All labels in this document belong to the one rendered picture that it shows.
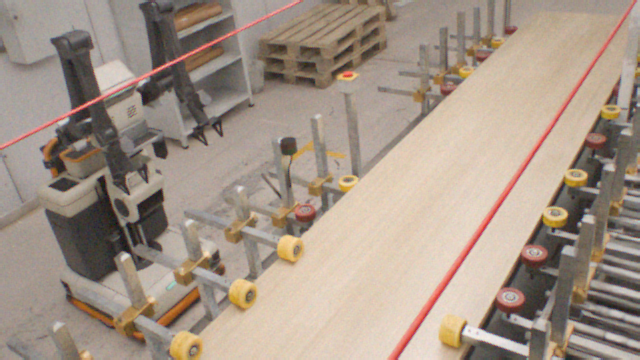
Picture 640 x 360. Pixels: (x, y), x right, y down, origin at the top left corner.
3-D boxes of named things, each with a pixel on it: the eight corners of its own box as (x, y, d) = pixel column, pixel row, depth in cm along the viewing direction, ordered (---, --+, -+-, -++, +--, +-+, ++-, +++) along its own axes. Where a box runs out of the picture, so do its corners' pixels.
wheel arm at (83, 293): (77, 298, 191) (73, 290, 189) (86, 292, 193) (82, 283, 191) (184, 355, 164) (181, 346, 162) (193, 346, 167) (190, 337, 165)
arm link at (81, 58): (81, 29, 214) (55, 39, 206) (91, 31, 211) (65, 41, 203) (114, 133, 237) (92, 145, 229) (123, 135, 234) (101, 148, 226)
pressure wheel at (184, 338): (172, 333, 163) (192, 328, 170) (167, 360, 164) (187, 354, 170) (187, 340, 160) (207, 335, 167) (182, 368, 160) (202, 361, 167)
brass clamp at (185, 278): (174, 282, 194) (170, 270, 191) (202, 259, 203) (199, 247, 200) (187, 288, 190) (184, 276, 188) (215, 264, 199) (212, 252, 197)
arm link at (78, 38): (66, 21, 216) (43, 29, 209) (90, 30, 210) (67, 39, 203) (90, 123, 243) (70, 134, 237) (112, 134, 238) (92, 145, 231)
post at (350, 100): (351, 180, 277) (342, 92, 253) (356, 175, 280) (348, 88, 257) (359, 182, 275) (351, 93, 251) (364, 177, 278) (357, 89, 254)
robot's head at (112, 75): (73, 94, 251) (79, 72, 240) (112, 76, 265) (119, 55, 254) (95, 118, 251) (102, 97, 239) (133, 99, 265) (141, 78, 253)
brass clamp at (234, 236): (224, 240, 210) (221, 229, 208) (248, 220, 219) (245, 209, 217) (237, 245, 207) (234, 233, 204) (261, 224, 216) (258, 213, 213)
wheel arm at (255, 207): (225, 205, 249) (223, 196, 247) (230, 201, 251) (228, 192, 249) (309, 231, 226) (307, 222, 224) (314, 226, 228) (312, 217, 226)
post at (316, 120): (323, 214, 261) (309, 116, 236) (327, 210, 263) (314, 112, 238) (329, 215, 259) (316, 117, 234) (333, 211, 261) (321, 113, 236)
